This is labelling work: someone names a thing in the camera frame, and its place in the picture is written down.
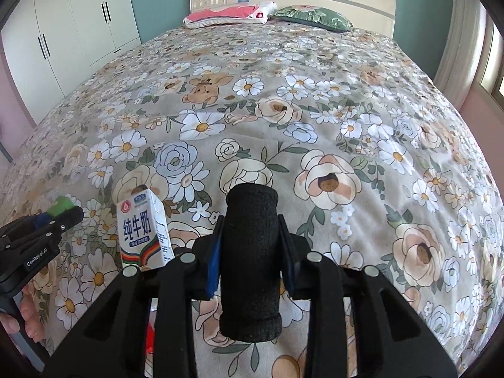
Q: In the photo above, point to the red plastic object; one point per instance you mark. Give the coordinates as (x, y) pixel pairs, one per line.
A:
(150, 340)

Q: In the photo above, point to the black foam cylinder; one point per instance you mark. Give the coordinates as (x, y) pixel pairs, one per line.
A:
(250, 260)

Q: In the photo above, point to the pink and white pillow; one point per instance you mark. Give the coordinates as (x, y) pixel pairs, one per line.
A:
(228, 13)

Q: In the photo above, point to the person's left hand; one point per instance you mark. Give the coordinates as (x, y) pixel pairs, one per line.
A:
(33, 311)

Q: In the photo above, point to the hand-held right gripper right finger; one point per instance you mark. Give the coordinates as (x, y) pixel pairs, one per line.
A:
(287, 260)

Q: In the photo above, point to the white wardrobe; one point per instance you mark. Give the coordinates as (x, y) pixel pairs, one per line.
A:
(67, 31)

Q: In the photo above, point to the white curtain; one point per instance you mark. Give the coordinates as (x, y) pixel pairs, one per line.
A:
(458, 43)

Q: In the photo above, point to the tall white milk carton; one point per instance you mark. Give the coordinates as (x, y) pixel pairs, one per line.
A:
(143, 232)

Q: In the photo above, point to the window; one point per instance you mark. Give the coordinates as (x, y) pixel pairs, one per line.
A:
(494, 63)

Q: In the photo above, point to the green floral pillow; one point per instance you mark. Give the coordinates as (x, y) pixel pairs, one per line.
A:
(311, 16)

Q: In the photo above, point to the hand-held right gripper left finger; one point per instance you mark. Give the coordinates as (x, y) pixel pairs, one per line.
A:
(214, 260)

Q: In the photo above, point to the blue rod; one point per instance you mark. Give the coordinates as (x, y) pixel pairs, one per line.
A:
(4, 151)

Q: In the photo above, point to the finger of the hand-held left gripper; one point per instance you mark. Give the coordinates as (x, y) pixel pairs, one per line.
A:
(29, 222)
(67, 218)

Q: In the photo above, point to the small green toy piece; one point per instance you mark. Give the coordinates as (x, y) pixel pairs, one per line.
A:
(63, 204)

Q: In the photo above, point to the floral printed blanket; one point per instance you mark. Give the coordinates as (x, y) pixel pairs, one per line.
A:
(315, 145)

